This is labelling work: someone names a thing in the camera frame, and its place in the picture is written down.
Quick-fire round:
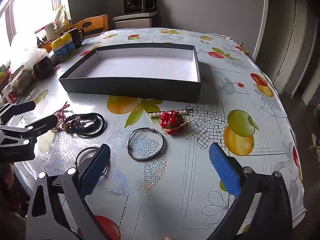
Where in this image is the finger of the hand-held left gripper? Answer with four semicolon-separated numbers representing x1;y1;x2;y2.
0;114;59;162
0;101;36;123

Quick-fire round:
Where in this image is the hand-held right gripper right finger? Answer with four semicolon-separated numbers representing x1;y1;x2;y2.
209;142;293;240

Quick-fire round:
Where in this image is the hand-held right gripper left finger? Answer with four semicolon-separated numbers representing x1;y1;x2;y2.
26;144;112;240

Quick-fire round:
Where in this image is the pink cord bracelet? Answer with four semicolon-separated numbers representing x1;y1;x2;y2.
51;102;73;133

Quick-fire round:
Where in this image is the silver bangle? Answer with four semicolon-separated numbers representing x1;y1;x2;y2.
127;127;166;160
75;147;109;178

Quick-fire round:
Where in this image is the dark beaded bracelet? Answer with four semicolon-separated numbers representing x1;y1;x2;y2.
65;114;100;133

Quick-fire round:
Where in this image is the black hair tie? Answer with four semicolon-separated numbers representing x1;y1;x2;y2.
72;112;107;138

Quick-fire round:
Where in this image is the red bead gold ornament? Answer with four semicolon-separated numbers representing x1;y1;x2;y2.
159;110;190;136

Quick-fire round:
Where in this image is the pearl hair pin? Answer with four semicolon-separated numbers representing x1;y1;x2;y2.
147;107;194;117

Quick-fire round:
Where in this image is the black shallow box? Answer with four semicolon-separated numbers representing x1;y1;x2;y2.
59;43;202;103

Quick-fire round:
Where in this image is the glass container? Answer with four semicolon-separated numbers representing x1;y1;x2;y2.
10;69;33;93

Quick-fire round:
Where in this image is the clear plastic bag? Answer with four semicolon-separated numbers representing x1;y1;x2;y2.
10;44;47;73

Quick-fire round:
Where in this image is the yellow lid bottle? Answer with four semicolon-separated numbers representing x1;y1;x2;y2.
51;37;67;62
61;33;76;55

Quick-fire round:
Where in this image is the fruit print tablecloth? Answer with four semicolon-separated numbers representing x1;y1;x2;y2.
5;27;307;240

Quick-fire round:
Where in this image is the white pitcher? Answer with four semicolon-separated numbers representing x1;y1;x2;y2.
45;23;58;40

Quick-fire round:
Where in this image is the black mug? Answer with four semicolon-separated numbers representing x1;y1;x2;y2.
67;27;85;49

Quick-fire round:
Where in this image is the window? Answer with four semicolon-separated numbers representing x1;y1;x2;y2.
0;0;68;45

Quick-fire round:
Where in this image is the wooden chair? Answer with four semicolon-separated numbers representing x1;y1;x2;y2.
66;14;108;39

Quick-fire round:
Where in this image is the grey cabinet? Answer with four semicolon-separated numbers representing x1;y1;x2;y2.
113;12;158;29

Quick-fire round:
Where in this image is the white door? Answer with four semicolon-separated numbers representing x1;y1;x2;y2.
252;0;320;99

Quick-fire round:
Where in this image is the black coffee machine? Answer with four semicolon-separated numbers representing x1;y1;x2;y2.
122;0;158;15

